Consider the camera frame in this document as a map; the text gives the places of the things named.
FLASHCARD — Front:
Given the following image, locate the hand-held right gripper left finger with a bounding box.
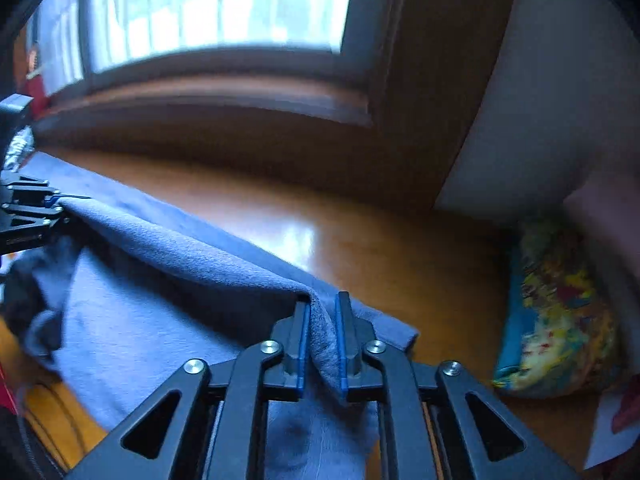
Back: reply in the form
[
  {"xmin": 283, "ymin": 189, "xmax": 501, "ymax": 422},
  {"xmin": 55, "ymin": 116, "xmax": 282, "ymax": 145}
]
[{"xmin": 65, "ymin": 294, "xmax": 312, "ymax": 480}]

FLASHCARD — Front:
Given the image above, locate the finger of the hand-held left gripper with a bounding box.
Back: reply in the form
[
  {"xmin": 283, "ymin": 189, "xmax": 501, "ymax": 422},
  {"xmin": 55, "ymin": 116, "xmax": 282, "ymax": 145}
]
[
  {"xmin": 0, "ymin": 205, "xmax": 73, "ymax": 241},
  {"xmin": 0, "ymin": 174, "xmax": 63, "ymax": 210}
]

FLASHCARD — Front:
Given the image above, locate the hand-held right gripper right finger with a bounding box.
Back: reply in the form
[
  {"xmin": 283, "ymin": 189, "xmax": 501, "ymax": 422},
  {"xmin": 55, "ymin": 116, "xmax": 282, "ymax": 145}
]
[{"xmin": 334, "ymin": 291, "xmax": 583, "ymax": 480}]

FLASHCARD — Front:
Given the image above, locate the blue-grey cotton top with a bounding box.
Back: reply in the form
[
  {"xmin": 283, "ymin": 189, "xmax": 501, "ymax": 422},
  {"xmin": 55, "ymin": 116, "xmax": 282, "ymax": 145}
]
[{"xmin": 2, "ymin": 152, "xmax": 420, "ymax": 480}]

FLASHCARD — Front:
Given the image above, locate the red box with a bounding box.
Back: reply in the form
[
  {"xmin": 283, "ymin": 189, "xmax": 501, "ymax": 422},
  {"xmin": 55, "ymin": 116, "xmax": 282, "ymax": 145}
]
[{"xmin": 25, "ymin": 45, "xmax": 51, "ymax": 111}]

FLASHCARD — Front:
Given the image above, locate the window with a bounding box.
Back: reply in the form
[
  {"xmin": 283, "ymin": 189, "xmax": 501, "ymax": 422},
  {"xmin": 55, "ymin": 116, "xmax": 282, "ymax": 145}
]
[{"xmin": 20, "ymin": 0, "xmax": 401, "ymax": 126}]

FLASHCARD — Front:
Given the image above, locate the colourful patterned cushion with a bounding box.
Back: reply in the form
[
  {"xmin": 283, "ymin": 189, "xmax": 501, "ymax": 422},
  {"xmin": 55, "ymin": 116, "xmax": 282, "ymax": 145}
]
[{"xmin": 492, "ymin": 217, "xmax": 621, "ymax": 401}]

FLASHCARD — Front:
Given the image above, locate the black leather item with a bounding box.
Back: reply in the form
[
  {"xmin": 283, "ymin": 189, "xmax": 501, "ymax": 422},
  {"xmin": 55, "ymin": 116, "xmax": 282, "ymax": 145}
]
[{"xmin": 0, "ymin": 412, "xmax": 63, "ymax": 480}]

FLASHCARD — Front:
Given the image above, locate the white paper sheet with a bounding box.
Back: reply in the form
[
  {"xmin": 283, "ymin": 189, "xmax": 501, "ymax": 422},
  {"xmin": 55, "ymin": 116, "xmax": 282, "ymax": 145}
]
[{"xmin": 582, "ymin": 387, "xmax": 640, "ymax": 471}]

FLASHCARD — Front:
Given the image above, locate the pale pink cushion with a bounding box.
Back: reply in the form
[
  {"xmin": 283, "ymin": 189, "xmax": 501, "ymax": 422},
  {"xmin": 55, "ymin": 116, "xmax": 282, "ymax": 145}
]
[{"xmin": 562, "ymin": 170, "xmax": 640, "ymax": 361}]

